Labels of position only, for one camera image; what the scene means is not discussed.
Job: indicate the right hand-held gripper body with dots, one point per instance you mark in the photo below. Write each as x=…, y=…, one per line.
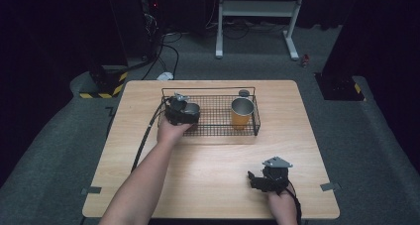
x=275, y=175

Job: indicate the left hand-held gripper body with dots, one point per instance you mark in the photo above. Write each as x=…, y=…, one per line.
x=178, y=112

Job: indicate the silver metal cup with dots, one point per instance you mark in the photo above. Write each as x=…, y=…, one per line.
x=191, y=108

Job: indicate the orange metal cup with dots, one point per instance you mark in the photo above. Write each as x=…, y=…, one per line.
x=242, y=114

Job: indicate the person's left hand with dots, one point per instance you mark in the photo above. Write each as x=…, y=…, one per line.
x=170, y=132

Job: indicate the person's right hand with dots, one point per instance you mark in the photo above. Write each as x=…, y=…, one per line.
x=281, y=202

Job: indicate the white power adapter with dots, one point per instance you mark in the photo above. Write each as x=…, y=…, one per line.
x=165, y=76

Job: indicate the grey tape piece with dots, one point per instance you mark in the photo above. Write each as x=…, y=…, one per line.
x=330, y=186
x=92, y=190

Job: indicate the dark round table grommet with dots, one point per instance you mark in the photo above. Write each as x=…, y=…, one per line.
x=244, y=92

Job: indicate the black yellow striped base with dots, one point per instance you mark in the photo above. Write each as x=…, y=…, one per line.
x=340, y=88
x=105, y=86

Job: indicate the dark equipment rack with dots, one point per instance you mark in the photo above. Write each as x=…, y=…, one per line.
x=145, y=20

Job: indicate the small red object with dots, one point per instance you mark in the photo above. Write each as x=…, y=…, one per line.
x=305, y=60

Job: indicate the white metal stand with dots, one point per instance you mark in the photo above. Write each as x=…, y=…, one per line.
x=257, y=10

